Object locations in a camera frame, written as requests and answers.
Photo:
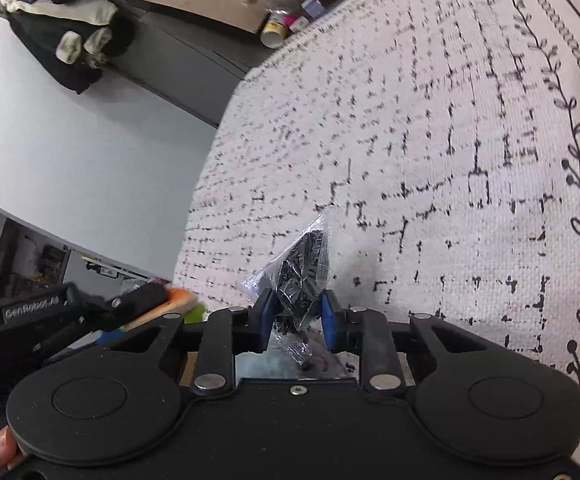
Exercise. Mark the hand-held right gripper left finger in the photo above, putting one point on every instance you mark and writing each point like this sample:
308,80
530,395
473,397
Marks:
265,317

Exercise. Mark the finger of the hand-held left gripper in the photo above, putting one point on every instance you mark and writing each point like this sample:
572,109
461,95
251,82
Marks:
142,297

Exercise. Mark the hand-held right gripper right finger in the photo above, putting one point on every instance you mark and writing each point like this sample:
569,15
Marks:
328,317

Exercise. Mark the clear bag of black pieces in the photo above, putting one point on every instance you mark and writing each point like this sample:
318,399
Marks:
302,280

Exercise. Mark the orange soft toy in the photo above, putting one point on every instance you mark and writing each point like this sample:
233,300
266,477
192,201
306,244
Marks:
182,300

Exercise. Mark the green soft toy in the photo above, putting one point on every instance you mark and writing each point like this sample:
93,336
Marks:
196,314

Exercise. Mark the cluttered shelf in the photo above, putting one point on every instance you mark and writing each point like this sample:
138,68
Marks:
30,265

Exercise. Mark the white black-patterned blanket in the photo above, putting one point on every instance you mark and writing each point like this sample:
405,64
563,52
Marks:
419,110

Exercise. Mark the dark grey cabinet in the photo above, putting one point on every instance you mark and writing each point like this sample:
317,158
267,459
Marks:
190,65

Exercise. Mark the black jacket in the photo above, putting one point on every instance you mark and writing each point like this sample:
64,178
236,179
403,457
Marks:
55,60

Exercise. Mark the white sock pair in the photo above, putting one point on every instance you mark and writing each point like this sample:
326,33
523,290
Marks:
82,45

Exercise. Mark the white cloth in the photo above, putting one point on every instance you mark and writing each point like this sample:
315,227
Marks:
65,9

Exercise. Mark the small blue white box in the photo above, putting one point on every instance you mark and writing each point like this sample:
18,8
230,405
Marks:
313,7

